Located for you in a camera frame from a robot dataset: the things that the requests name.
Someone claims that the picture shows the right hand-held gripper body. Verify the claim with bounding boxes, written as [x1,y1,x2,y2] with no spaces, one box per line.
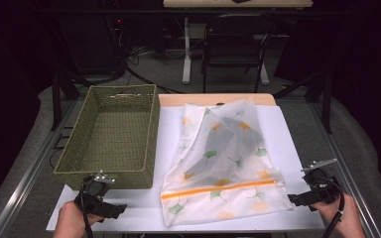
[301,158,341,208]

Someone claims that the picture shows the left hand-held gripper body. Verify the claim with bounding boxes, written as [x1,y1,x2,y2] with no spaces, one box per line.
[73,171,117,217]

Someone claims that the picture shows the white leaf-print mesh laundry bag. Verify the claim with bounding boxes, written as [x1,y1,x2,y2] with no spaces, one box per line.
[160,99,296,227]

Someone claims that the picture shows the green woven basket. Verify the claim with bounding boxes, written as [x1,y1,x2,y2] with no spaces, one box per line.
[53,83,161,191]

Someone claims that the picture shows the black cloth garment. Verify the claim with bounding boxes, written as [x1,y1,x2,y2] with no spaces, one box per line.
[185,115,262,177]

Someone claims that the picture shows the person's left hand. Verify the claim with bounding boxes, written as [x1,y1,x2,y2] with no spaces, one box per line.
[53,201,105,238]

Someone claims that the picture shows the person's right hand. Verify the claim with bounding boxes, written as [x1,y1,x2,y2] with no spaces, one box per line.
[311,194,366,238]

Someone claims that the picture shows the white table board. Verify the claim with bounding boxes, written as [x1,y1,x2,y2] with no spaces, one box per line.
[46,104,325,232]

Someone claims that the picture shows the black metal stand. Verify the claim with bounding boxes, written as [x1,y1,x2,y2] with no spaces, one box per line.
[48,70,92,132]
[272,68,334,135]

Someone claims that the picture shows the wooden desk with white legs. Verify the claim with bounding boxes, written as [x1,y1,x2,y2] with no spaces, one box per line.
[163,0,314,86]

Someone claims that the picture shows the black folding chair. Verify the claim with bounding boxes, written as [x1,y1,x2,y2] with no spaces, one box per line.
[200,13,277,94]

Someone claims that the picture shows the black device with red light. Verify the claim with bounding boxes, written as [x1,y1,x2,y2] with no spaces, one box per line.
[107,16,127,41]

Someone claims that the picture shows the left hand-held gripper cable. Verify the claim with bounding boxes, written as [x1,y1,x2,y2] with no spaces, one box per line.
[79,179,94,238]

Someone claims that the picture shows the hand-held gripper cable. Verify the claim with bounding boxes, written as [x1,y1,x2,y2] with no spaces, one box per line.
[79,179,94,238]
[320,177,345,238]

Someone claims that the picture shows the right hand-held gripper cable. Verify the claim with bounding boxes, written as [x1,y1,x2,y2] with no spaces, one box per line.
[320,177,345,238]

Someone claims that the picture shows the aluminium rail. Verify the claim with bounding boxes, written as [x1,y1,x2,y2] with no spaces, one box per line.
[307,102,381,238]
[0,98,78,238]

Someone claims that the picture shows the black floor cables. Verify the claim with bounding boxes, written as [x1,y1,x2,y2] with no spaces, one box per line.
[125,46,187,95]

